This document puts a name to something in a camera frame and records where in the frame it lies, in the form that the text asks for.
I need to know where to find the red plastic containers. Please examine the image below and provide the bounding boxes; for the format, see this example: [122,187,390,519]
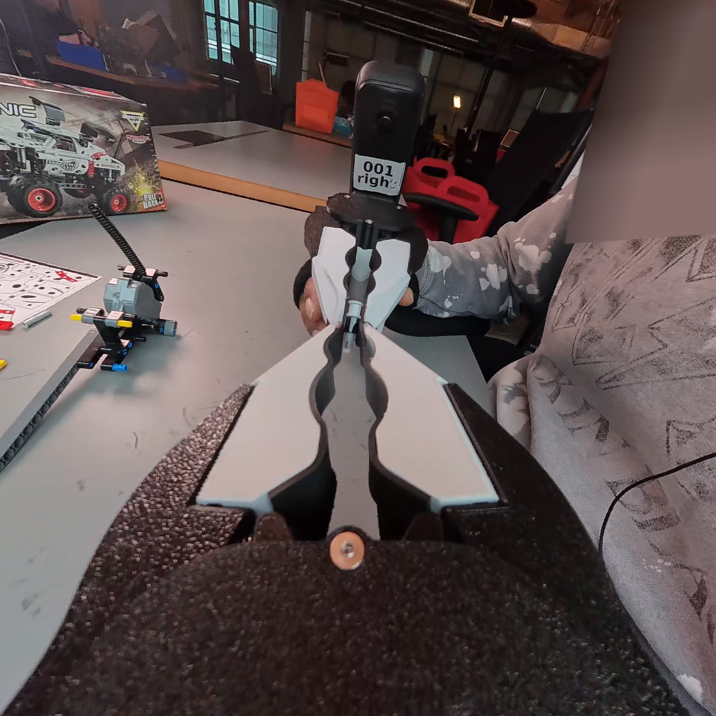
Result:
[403,158,500,242]

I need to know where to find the grey table with wooden edge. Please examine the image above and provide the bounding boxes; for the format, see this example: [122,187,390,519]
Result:
[151,120,359,214]

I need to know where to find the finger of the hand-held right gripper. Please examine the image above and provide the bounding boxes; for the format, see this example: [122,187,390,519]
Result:
[362,236,414,333]
[310,226,359,336]

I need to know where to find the blue storage bin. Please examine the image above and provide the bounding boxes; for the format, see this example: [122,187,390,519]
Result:
[56,38,107,71]

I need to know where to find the printed instruction sheet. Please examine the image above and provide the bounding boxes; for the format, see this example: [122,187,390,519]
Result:
[0,252,103,331]

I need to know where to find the grey desk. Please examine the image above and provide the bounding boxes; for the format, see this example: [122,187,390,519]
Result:
[0,179,494,694]

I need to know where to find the window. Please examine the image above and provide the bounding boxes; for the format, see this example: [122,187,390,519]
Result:
[204,0,279,66]

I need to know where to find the orange bin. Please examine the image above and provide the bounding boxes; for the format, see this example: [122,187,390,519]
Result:
[295,79,340,134]

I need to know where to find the black and grey toy part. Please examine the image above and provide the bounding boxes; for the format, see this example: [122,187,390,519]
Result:
[341,220,377,354]

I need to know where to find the person's right forearm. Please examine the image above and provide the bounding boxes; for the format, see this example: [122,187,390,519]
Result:
[417,179,577,324]

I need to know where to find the black office chair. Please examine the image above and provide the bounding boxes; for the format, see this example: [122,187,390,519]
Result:
[403,193,482,242]

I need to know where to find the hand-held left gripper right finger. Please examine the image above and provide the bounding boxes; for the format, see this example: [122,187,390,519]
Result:
[358,324,500,514]

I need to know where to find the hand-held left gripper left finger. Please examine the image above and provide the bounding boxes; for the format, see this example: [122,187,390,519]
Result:
[196,323,343,514]

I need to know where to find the grey board with black edge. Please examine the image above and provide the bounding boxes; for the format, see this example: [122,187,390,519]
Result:
[0,329,107,473]

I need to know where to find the grey and black toy assembly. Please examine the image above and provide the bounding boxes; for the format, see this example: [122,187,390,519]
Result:
[71,202,179,373]

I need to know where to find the toy truck box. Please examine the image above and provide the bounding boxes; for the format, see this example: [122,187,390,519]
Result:
[0,73,167,224]

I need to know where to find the person's right hand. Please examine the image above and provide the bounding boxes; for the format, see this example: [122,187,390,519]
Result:
[293,258,417,337]

